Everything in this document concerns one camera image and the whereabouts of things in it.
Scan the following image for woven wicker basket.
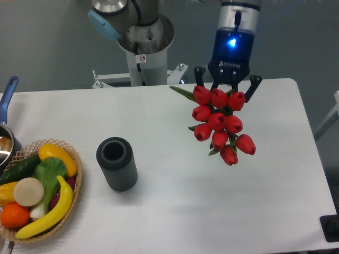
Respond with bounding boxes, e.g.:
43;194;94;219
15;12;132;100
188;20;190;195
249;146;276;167
1;139;83;243

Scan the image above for white frame at right edge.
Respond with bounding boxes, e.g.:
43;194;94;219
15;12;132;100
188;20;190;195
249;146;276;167
314;91;338;142

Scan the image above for yellow bell pepper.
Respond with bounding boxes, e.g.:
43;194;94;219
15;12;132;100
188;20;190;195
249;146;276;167
0;182;17;207

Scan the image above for beige round disc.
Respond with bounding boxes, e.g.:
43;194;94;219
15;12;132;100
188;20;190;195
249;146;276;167
13;177;44;207

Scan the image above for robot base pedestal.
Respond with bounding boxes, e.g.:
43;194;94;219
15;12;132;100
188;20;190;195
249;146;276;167
117;14;174;86

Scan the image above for orange fruit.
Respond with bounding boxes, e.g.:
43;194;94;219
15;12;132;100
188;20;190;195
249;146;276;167
1;203;30;229

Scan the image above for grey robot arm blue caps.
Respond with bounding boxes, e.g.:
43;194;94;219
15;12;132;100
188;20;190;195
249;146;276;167
88;1;262;100

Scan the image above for dark grey ribbed vase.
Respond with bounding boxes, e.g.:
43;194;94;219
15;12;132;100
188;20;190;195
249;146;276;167
96;137;138;192

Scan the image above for yellow banana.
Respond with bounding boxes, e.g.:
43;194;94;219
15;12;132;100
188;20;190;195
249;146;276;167
15;175;73;239

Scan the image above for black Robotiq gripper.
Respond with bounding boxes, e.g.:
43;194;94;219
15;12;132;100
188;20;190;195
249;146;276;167
194;27;262;103

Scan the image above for red tulip bouquet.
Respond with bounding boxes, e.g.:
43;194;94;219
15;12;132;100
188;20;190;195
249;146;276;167
170;85;256;166

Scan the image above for green cucumber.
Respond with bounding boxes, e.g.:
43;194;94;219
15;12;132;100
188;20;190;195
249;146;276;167
1;154;41;185

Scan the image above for white metal mounting bracket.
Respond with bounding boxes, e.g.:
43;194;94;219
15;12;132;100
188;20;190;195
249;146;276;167
92;68;187;89

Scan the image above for purple red vegetable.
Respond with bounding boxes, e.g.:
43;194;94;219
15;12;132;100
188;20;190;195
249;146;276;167
50;177;76;210

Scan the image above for black device at table edge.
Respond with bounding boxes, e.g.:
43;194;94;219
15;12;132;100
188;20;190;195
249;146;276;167
319;214;338;242

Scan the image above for blue handled saucepan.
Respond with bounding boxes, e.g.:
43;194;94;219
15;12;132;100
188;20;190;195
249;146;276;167
1;76;22;174

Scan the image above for green bok choy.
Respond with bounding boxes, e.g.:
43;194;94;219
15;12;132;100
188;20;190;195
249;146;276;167
30;157;66;220

